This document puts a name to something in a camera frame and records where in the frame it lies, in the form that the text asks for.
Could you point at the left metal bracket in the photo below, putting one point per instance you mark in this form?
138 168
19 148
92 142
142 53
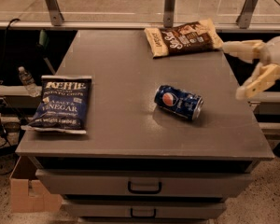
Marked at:
56 16

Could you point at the cardboard box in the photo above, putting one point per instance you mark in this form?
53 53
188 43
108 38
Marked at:
27 193

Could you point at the grey drawer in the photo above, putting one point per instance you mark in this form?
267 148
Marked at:
144 209
143 183

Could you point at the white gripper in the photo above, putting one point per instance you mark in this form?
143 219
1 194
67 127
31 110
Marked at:
278 51

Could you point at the metal bracket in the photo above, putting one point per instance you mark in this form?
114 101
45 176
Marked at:
56 16
245 17
168 14

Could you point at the brown snack bag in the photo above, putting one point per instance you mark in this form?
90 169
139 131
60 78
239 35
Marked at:
192 37

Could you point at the middle metal bracket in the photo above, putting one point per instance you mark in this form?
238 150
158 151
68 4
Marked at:
168 14

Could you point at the clear plastic water bottle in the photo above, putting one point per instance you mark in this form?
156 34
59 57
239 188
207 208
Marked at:
28 82

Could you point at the grey drawer cabinet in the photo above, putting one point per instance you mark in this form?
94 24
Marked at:
127 131

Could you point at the lower grey drawer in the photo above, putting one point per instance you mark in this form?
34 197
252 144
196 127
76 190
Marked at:
144 209

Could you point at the blue pepsi can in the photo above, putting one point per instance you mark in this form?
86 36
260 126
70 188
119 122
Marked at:
182 103

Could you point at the blue kettle chips bag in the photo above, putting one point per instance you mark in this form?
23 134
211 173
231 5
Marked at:
64 105

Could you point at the upper grey drawer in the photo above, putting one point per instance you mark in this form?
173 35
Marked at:
143 183

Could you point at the right metal bracket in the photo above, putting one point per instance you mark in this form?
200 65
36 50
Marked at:
245 17

